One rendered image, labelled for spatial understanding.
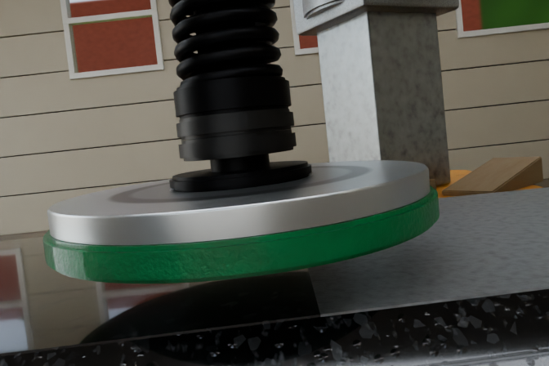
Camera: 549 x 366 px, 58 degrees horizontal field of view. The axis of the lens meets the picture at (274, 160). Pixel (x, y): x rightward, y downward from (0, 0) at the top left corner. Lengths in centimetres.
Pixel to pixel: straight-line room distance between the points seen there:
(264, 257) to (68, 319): 13
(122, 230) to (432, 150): 96
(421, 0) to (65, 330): 95
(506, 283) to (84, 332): 20
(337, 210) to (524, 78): 692
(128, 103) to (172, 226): 644
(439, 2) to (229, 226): 98
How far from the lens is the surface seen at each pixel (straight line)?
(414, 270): 29
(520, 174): 103
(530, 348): 25
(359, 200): 21
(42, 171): 703
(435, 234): 38
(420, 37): 113
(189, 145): 28
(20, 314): 32
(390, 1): 104
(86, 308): 30
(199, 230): 20
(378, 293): 26
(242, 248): 19
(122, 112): 664
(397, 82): 107
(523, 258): 31
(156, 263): 20
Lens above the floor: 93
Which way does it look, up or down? 3 degrees down
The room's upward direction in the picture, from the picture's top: 6 degrees counter-clockwise
